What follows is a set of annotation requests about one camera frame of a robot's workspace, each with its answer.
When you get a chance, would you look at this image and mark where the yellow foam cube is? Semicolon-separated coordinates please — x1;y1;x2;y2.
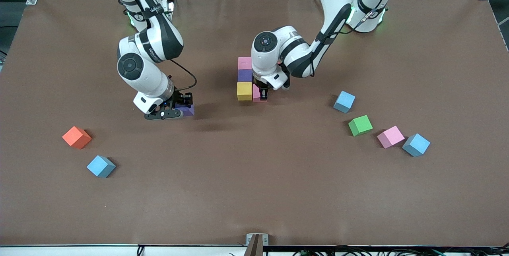
237;82;253;101

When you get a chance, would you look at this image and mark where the blue foam cube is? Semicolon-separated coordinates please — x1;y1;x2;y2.
86;155;117;178
402;133;431;157
333;91;356;114

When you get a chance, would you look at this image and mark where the green foam cube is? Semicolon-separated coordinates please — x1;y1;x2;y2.
348;115;374;137

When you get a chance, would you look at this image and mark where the orange foam cube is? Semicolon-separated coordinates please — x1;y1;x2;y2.
62;126;92;149

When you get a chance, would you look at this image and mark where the brown table cover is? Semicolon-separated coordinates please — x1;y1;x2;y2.
0;0;509;247

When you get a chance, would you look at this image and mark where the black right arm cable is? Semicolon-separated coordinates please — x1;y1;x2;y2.
170;59;198;92

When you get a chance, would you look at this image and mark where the grey metal bracket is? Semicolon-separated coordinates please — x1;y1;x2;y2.
243;233;269;256

